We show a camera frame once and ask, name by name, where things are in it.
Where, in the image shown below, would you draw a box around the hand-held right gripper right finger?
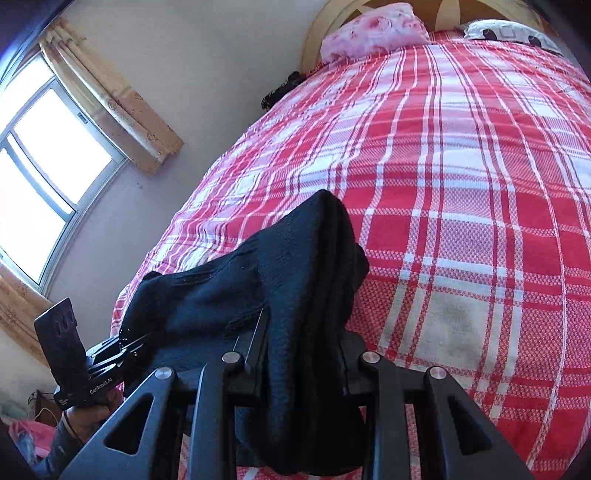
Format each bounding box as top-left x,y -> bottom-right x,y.
341,332 -> 536,480

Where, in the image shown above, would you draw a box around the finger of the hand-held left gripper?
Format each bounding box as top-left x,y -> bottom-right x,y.
90,331 -> 154,374
84,337 -> 123,364

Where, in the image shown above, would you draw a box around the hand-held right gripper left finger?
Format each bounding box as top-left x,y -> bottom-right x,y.
60,307 -> 271,480

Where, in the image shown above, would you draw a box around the black pants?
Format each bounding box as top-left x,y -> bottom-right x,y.
121,189 -> 370,476

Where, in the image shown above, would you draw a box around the person's left forearm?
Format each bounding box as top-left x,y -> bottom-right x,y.
33,422 -> 90,480

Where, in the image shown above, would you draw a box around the person's left hand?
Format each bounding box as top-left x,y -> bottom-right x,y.
62,394 -> 116,438

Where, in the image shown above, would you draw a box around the beige patterned curtain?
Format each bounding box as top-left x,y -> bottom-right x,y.
39,16 -> 184,176
0,263 -> 54,367

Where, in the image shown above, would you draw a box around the pink plastic bag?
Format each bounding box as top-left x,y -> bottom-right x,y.
9,419 -> 57,462

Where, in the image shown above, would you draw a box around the red plaid bedsheet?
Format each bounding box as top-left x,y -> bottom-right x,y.
108,39 -> 591,480

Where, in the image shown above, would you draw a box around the black bag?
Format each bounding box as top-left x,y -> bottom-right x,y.
261,71 -> 305,109

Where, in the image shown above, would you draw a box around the wooden headboard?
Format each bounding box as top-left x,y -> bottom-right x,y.
300,0 -> 546,75

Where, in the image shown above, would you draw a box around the pink floral pillow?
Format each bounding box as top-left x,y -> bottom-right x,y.
321,2 -> 431,63

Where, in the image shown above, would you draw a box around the white black patterned pillow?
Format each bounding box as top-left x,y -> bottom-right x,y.
463,19 -> 566,56

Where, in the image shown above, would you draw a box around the thin cable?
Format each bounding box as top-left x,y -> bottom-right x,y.
28,390 -> 63,425

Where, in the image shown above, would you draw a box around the aluminium frame window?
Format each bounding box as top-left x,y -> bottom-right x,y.
0,55 -> 127,291

